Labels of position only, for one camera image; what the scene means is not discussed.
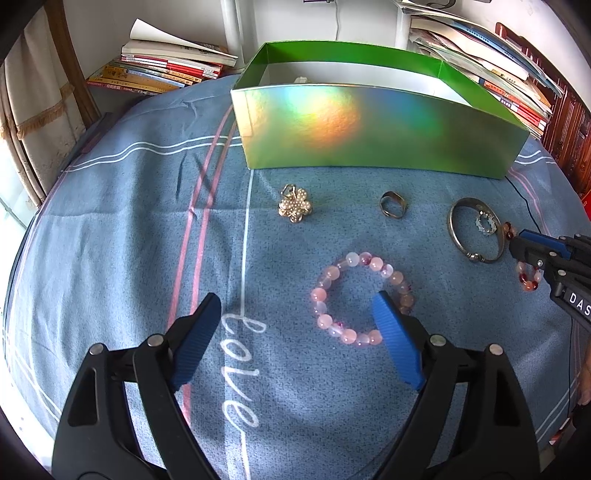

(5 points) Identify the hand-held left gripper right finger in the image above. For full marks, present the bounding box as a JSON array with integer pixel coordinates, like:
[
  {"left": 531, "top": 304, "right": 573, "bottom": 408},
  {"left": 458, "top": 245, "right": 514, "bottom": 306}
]
[{"left": 372, "top": 291, "right": 541, "bottom": 480}]

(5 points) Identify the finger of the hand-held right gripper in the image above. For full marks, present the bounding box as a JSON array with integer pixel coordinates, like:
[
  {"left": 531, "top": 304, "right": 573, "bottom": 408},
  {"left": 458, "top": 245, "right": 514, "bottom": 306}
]
[
  {"left": 519, "top": 229, "right": 573, "bottom": 252},
  {"left": 510, "top": 240, "right": 555, "bottom": 268}
]

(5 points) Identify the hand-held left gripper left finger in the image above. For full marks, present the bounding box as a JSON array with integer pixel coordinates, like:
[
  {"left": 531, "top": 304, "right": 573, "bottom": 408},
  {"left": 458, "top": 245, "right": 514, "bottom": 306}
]
[{"left": 52, "top": 292, "right": 222, "bottom": 480}]

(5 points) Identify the red and pink bead bracelet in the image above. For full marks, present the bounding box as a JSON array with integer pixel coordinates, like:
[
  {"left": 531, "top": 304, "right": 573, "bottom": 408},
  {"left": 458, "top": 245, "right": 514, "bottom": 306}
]
[{"left": 502, "top": 222, "right": 544, "bottom": 292}]

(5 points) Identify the pale pink bead bracelet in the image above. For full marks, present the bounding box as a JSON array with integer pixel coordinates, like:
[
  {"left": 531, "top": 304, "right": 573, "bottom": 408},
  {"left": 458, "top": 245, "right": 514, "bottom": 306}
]
[{"left": 308, "top": 251, "right": 415, "bottom": 348}]

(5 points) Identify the shiny green cardboard box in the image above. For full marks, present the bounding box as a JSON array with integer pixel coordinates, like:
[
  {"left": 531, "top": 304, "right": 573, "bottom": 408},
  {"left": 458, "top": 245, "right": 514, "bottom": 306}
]
[{"left": 230, "top": 41, "right": 531, "bottom": 181}]

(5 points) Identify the person's right forearm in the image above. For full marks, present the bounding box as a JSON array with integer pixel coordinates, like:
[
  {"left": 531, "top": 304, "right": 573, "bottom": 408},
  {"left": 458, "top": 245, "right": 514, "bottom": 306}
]
[{"left": 573, "top": 318, "right": 591, "bottom": 416}]

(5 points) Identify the silver bangle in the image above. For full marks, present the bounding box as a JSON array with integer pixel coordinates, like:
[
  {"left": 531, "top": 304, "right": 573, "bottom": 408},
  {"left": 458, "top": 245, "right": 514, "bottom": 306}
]
[{"left": 447, "top": 197, "right": 506, "bottom": 264}]

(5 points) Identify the carved red wooden bench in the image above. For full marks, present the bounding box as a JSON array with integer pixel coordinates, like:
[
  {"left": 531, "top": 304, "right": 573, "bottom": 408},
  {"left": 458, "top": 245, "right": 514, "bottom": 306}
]
[{"left": 494, "top": 21, "right": 591, "bottom": 199}]

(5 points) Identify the blue striped bedsheet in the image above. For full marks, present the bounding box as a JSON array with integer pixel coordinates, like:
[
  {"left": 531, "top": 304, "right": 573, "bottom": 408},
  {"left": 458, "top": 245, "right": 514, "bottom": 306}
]
[{"left": 0, "top": 74, "right": 591, "bottom": 480}]

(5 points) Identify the pearl flower brooch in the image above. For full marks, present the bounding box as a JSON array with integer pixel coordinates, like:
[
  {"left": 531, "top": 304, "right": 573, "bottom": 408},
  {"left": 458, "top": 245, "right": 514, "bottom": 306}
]
[{"left": 277, "top": 183, "right": 315, "bottom": 223}]

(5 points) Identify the large stack of books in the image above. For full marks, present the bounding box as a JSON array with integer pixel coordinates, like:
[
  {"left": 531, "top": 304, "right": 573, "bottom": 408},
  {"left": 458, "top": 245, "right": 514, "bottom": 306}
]
[{"left": 399, "top": 0, "right": 565, "bottom": 139}]

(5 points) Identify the small stack of books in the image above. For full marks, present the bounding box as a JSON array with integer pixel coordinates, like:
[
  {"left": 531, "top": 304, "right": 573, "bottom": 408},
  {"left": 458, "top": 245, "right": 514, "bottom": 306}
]
[{"left": 85, "top": 18, "right": 238, "bottom": 95}]

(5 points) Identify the beige curtain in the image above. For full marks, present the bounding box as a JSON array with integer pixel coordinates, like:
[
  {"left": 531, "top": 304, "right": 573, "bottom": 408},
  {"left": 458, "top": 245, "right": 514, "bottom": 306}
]
[{"left": 0, "top": 0, "right": 100, "bottom": 204}]

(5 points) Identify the black cable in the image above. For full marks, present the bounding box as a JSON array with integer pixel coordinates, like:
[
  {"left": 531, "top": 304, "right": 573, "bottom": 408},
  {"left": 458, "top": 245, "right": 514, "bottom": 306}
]
[{"left": 503, "top": 168, "right": 555, "bottom": 236}]

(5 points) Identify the small crystal ring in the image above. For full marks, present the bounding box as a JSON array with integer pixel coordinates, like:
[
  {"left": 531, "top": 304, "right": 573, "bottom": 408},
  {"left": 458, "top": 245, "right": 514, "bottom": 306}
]
[{"left": 473, "top": 211, "right": 498, "bottom": 236}]

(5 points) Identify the wide metal finger ring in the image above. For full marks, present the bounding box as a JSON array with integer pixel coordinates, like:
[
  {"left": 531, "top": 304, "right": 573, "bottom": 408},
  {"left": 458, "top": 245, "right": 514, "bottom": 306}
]
[{"left": 379, "top": 190, "right": 408, "bottom": 220}]

